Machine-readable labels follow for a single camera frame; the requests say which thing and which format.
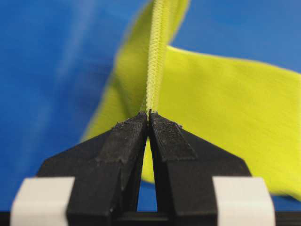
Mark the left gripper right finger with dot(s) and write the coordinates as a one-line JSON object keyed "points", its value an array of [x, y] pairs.
{"points": [[184, 165]]}

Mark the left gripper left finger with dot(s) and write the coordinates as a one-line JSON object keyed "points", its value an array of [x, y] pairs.
{"points": [[107, 171]]}

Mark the yellow-green square towel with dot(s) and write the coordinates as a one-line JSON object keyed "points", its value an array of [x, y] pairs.
{"points": [[247, 108]]}

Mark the blue table cloth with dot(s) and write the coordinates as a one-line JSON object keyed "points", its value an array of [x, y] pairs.
{"points": [[56, 56]]}

